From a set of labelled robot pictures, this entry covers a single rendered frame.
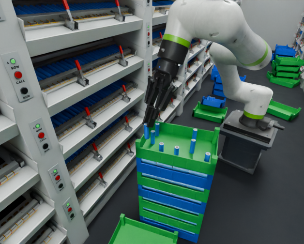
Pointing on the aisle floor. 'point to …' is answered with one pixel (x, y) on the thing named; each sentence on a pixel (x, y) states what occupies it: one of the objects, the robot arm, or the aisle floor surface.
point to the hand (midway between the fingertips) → (150, 116)
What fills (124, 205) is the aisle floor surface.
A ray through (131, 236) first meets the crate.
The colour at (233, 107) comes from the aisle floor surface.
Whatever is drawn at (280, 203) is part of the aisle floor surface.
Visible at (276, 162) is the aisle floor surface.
